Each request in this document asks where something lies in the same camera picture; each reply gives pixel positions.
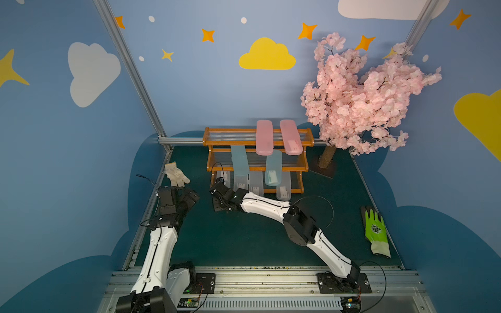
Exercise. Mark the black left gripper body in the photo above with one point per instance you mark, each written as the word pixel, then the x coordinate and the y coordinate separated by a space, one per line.
pixel 188 196

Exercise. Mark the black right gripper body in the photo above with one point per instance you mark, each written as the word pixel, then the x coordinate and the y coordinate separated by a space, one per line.
pixel 221 194

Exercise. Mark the clear pencil case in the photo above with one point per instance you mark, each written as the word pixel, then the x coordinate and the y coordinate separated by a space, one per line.
pixel 226 177
pixel 256 183
pixel 284 190
pixel 241 182

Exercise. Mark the light blue pencil case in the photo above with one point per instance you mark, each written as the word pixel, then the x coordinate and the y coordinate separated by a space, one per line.
pixel 273 173
pixel 240 161

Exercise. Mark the pink pencil case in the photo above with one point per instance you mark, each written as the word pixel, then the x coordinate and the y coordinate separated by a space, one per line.
pixel 291 137
pixel 264 138

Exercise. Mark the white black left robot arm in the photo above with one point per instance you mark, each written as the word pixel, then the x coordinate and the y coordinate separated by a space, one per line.
pixel 160 286

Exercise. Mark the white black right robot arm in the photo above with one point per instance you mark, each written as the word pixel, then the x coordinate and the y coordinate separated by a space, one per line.
pixel 301 228

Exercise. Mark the orange three-tier shelf rack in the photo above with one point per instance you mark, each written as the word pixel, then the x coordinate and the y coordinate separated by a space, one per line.
pixel 219 141

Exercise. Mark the beige knit work glove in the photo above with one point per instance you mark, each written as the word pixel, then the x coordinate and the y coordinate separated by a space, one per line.
pixel 175 175

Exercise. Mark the left green circuit board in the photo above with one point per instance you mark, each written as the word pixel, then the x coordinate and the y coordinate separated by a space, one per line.
pixel 188 303

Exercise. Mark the green black work glove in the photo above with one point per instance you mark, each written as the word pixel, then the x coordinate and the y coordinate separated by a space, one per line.
pixel 375 231

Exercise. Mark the pink blossom artificial tree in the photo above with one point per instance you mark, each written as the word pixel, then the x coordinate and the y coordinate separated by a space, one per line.
pixel 356 112

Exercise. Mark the right circuit board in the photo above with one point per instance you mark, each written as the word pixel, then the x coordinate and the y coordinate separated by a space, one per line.
pixel 351 305

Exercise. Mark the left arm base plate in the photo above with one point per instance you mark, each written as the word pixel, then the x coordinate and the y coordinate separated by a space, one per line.
pixel 204 283

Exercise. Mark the aluminium front rail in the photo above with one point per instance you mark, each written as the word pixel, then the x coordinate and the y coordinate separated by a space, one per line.
pixel 296 289

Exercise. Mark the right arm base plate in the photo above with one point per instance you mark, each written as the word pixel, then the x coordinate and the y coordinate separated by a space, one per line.
pixel 329 283

